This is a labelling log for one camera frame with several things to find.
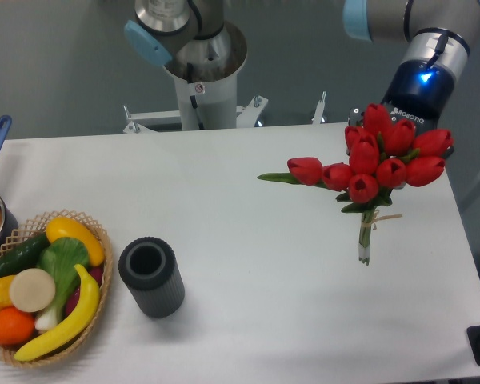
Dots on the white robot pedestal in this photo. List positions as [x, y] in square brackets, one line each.
[205, 74]

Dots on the green bok choy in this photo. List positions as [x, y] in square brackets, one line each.
[58, 260]

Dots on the woven wicker basket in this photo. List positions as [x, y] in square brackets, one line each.
[34, 226]

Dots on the red tulip bouquet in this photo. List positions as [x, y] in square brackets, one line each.
[384, 155]

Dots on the green cucumber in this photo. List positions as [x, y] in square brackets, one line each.
[23, 256]

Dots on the dark grey ribbed vase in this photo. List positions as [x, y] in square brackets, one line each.
[149, 269]

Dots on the dark red vegetable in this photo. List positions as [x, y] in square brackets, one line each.
[96, 273]

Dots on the beige round disc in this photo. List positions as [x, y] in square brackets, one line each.
[32, 290]

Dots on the orange fruit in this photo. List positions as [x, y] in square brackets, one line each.
[16, 327]

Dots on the yellow squash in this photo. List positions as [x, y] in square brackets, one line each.
[64, 227]

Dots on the yellow banana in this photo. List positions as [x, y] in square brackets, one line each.
[70, 327]

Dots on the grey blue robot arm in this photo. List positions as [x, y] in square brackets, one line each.
[438, 32]

